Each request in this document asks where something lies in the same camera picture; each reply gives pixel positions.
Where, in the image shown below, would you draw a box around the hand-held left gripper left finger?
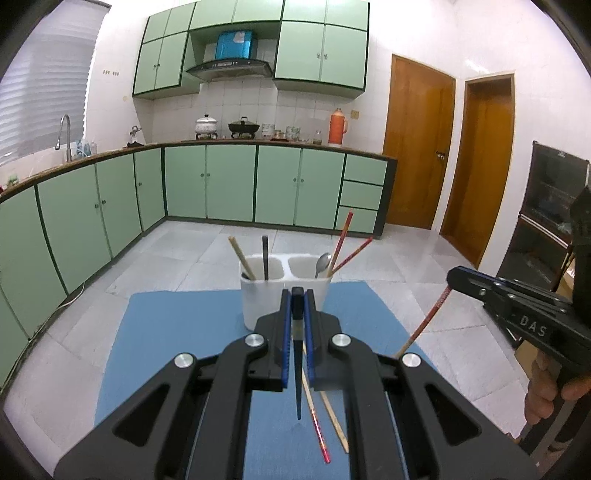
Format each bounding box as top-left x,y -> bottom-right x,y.
54,288 -> 296,480

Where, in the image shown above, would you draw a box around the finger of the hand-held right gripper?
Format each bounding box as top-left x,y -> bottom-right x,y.
447,266 -> 573,324

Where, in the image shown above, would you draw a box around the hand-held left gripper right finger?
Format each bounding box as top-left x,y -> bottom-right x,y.
302,290 -> 539,480

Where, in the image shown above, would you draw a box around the white two-compartment utensil holder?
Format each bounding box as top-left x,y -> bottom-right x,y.
239,253 -> 331,331

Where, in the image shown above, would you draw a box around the wooden chopstick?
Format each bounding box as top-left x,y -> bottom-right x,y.
228,237 -> 256,281
321,391 -> 350,454

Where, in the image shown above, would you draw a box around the person's right hand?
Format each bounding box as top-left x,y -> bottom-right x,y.
525,353 -> 591,428

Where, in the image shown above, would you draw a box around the black glass-door cabinet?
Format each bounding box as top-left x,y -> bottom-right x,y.
496,141 -> 591,291

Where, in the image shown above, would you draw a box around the blue mat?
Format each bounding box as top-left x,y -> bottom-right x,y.
95,281 -> 439,480

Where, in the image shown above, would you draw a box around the green base cabinets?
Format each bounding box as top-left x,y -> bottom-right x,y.
0,142 -> 398,388

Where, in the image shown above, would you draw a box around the orange thermos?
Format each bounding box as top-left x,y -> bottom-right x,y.
328,108 -> 347,147

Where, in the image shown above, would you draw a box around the black wok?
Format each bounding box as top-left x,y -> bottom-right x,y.
228,117 -> 260,138

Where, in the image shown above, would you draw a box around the white cooking pot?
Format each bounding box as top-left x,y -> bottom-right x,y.
195,114 -> 219,139

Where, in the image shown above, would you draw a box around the black range hood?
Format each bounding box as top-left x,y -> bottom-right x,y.
185,59 -> 273,83

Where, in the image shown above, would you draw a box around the metal kitchen faucet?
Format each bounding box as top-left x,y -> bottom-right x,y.
55,114 -> 73,162

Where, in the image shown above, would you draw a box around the white window blind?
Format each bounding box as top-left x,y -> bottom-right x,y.
0,2 -> 112,162

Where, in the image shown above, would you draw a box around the wooden door with handle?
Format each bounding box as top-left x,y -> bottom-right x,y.
382,54 -> 456,230

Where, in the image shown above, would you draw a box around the floor cable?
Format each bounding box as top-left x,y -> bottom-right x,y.
28,281 -> 86,343

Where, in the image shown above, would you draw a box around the green wall cabinets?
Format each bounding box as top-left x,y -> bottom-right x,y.
132,0 -> 371,100

